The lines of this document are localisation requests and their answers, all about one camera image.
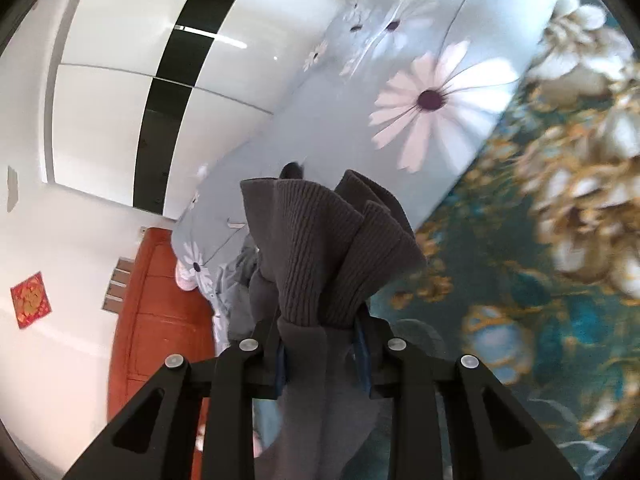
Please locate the teal floral bed sheet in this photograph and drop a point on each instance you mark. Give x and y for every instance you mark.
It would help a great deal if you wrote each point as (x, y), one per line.
(532, 257)

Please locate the grey clothes pile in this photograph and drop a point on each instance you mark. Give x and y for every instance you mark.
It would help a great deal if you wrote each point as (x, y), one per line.
(233, 319)

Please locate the red wooden headboard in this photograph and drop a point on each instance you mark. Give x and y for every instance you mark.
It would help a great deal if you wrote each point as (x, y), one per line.
(157, 319)

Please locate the light blue daisy quilt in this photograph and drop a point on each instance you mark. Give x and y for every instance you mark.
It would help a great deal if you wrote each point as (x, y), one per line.
(404, 91)

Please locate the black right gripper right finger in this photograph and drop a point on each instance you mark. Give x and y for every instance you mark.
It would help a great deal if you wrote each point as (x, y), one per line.
(455, 407)

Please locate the red paper wall decoration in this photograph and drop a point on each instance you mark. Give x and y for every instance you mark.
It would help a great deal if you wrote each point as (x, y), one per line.
(30, 301)

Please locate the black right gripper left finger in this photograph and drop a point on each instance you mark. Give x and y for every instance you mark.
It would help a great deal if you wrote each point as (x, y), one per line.
(153, 436)

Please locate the white wardrobe with black stripe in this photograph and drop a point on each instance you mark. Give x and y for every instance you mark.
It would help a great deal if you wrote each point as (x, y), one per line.
(148, 94)

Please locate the dark grey knit garment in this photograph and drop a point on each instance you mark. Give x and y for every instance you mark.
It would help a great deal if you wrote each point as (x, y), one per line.
(322, 254)

